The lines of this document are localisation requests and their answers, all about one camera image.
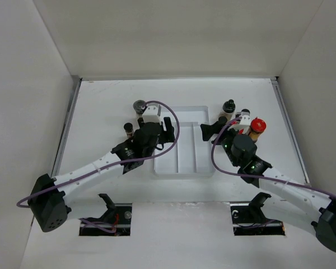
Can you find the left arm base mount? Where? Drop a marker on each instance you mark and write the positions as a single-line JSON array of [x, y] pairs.
[[114, 221]]

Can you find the grey-lid white powder shaker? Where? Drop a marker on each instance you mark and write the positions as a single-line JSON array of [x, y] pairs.
[[139, 107]]

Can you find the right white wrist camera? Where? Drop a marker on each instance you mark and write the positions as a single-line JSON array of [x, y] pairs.
[[242, 122]]

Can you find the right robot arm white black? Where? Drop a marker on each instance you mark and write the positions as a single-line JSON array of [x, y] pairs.
[[281, 198]]

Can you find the white divided organizer tray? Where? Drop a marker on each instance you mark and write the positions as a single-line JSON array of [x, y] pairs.
[[190, 157]]

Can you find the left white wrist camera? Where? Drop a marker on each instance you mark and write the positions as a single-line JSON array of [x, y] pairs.
[[152, 113]]

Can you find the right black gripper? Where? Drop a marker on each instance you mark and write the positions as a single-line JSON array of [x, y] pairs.
[[209, 130]]

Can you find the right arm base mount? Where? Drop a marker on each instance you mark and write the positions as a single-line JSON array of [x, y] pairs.
[[249, 220]]

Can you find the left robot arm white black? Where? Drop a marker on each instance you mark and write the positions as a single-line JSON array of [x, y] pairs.
[[51, 198]]

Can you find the red-lid sauce jar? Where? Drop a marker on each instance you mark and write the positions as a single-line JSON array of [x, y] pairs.
[[257, 127]]

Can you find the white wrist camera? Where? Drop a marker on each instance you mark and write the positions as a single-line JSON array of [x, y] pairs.
[[152, 113], [242, 122]]

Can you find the small black-cap spice bottle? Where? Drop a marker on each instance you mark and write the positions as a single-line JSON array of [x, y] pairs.
[[129, 131]]

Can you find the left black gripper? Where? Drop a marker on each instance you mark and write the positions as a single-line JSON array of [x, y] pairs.
[[167, 135]]

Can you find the black-top clear dispenser jar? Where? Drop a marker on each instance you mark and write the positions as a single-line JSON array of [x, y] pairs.
[[228, 109]]

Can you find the black-cap pepper spice bottle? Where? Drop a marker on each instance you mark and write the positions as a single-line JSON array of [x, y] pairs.
[[243, 112]]

